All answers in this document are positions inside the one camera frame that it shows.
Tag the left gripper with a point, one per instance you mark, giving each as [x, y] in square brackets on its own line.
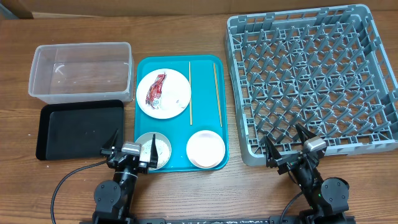
[110, 144]

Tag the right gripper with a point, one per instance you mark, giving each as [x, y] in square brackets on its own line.
[292, 159]

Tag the small grey bowl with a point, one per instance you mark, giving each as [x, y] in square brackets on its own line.
[162, 144]

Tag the red snack wrapper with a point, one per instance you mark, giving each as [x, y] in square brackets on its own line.
[154, 93]

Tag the white wrapper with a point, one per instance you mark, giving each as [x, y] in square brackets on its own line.
[171, 100]

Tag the white pink bowl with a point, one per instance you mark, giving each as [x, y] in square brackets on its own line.
[205, 149]

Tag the wooden chopstick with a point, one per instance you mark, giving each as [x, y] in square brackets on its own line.
[190, 83]
[217, 94]

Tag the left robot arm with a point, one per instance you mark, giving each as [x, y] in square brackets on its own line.
[113, 197]

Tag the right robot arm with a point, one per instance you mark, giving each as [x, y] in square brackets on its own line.
[327, 198]

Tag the teal serving tray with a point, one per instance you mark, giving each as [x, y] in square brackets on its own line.
[205, 109]

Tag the black rectangular tray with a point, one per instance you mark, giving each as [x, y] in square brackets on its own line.
[79, 130]

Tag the large white plate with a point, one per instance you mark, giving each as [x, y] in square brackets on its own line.
[175, 81]

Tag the grey plastic dish rack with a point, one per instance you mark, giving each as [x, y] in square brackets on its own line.
[324, 68]

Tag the clear plastic bin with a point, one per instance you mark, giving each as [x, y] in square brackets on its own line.
[69, 73]

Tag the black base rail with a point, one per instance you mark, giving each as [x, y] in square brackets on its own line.
[270, 220]

